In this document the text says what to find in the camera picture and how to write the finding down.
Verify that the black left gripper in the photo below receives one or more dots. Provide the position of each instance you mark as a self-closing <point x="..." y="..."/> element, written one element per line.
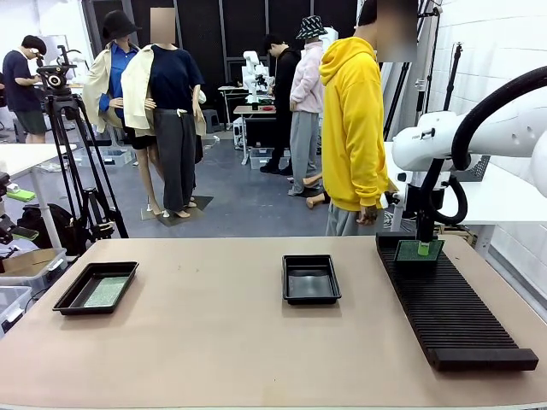
<point x="3" y="183"/>

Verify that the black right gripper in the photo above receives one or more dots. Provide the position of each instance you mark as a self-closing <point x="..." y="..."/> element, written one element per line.
<point x="426" y="228"/>

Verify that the green circuit board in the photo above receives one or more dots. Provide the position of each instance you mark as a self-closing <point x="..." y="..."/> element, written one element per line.
<point x="408" y="252"/>

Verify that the black ESD tray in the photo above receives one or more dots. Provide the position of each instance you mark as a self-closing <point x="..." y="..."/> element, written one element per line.
<point x="70" y="301"/>
<point x="311" y="290"/>

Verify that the green mesh sheet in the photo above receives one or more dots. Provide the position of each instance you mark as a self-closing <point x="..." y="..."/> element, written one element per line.
<point x="107" y="292"/>

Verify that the yellow-sleeved right forearm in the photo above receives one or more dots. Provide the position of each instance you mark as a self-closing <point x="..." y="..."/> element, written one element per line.
<point x="371" y="183"/>

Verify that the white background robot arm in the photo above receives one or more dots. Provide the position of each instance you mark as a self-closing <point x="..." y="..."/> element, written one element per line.
<point x="252" y="68"/>

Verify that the person's right hand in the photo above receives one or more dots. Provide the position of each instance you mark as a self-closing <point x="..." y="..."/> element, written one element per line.
<point x="368" y="214"/>

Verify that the black bag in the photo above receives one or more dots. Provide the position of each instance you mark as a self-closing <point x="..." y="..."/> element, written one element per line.
<point x="42" y="222"/>

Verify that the white table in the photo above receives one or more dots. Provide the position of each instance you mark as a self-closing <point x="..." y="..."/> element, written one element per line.
<point x="25" y="156"/>
<point x="491" y="200"/>

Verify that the clear bin with cardboard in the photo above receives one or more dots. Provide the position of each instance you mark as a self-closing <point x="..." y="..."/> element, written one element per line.
<point x="38" y="273"/>

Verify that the black slotted board rack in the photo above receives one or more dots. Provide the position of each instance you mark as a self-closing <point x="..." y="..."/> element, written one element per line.
<point x="448" y="307"/>

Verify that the clear lidded bin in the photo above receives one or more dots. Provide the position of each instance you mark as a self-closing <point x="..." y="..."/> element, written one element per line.
<point x="13" y="299"/>

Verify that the clear storage box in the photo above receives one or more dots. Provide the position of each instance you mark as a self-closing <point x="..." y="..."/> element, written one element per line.
<point x="258" y="158"/>
<point x="115" y="157"/>

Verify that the loose mannequin leg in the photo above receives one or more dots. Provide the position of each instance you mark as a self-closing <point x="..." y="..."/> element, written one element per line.
<point x="314" y="180"/>
<point x="318" y="199"/>

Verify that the person in navy shirt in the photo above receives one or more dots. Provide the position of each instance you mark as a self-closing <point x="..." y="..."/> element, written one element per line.
<point x="21" y="85"/>

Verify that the person in yellow hoodie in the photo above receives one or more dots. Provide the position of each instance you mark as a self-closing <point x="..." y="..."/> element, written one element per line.
<point x="350" y="128"/>

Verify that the black boom stand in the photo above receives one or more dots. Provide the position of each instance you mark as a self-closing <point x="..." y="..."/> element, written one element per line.
<point x="421" y="84"/>

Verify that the mannequin black hat beige coat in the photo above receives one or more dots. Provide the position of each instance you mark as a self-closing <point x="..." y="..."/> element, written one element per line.
<point x="115" y="72"/>

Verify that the white board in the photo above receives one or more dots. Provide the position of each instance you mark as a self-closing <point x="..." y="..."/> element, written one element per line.
<point x="53" y="47"/>

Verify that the black light stand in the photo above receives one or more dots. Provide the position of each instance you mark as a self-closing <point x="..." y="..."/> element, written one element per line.
<point x="456" y="60"/>

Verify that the mannequin navy top grey trousers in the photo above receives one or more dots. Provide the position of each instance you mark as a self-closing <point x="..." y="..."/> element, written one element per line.
<point x="175" y="77"/>

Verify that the mannequin pink fleece patterned hat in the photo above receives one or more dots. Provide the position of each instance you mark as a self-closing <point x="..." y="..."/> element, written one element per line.
<point x="307" y="81"/>

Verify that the grey step stool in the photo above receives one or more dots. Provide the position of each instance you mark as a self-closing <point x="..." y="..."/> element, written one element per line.
<point x="211" y="119"/>

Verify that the person in black clothes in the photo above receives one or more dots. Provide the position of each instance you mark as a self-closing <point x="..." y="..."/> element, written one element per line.
<point x="284" y="85"/>

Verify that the white computer case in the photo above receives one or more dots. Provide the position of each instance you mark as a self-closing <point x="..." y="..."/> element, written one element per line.
<point x="238" y="132"/>

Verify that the wooden-top background table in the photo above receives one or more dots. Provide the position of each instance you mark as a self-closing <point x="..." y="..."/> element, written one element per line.
<point x="252" y="110"/>

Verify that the black camera tripod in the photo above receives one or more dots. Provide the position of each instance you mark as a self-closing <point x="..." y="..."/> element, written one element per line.
<point x="55" y="79"/>

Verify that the dark mannequin base plate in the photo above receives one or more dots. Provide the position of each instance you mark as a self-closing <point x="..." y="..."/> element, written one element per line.
<point x="201" y="203"/>

